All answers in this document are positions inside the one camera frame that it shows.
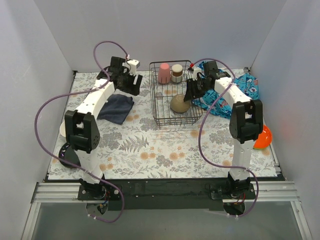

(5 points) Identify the steel cup brown band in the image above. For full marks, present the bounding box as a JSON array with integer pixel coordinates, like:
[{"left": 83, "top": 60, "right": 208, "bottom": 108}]
[{"left": 171, "top": 64, "right": 183, "bottom": 83}]

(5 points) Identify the beige ceramic bowl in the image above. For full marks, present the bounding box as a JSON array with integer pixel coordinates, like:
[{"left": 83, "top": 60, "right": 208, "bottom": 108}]
[{"left": 170, "top": 94, "right": 191, "bottom": 114}]

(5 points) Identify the black wire dish rack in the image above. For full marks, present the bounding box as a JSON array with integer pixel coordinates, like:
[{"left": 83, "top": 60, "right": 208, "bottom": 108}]
[{"left": 149, "top": 60, "right": 203, "bottom": 127}]

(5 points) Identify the pink plastic cup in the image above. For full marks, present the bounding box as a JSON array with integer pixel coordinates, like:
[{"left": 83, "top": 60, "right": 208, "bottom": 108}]
[{"left": 157, "top": 62, "right": 171, "bottom": 84}]

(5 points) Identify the red bowl cream inside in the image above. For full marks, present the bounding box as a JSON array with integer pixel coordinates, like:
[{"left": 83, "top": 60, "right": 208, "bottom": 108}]
[{"left": 59, "top": 121, "right": 66, "bottom": 138}]

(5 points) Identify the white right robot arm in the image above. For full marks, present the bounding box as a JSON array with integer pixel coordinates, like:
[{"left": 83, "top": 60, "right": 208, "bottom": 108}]
[{"left": 183, "top": 59, "right": 264, "bottom": 199}]

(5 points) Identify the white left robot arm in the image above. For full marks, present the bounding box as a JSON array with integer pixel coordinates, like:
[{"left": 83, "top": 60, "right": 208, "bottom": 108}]
[{"left": 60, "top": 56, "right": 143, "bottom": 200}]

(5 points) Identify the dark blue folded towel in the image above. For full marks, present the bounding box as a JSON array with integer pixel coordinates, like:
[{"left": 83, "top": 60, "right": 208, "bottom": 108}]
[{"left": 97, "top": 94, "right": 135, "bottom": 125}]

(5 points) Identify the blue fish print cloth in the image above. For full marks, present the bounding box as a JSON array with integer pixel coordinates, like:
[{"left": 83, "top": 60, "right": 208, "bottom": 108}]
[{"left": 192, "top": 69, "right": 260, "bottom": 119}]

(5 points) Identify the orange plastic plate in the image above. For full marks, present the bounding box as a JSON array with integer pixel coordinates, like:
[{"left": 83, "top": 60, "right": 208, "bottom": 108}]
[{"left": 254, "top": 124, "right": 273, "bottom": 147}]

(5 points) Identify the green plate under orange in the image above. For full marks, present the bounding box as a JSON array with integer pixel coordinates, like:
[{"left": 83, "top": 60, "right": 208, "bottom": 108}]
[{"left": 253, "top": 145, "right": 268, "bottom": 150}]

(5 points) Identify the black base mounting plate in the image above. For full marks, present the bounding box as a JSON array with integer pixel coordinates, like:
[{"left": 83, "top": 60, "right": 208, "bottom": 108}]
[{"left": 77, "top": 178, "right": 241, "bottom": 211}]

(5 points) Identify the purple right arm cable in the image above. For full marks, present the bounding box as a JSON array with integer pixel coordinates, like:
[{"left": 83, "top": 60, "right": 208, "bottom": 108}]
[{"left": 189, "top": 58, "right": 259, "bottom": 219}]

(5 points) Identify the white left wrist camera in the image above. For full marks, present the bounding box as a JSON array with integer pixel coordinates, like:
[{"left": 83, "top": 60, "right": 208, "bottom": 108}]
[{"left": 122, "top": 59, "right": 140, "bottom": 76}]

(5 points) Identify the aluminium frame rail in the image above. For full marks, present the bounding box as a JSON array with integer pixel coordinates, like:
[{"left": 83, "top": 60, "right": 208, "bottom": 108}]
[{"left": 21, "top": 181, "right": 312, "bottom": 240}]

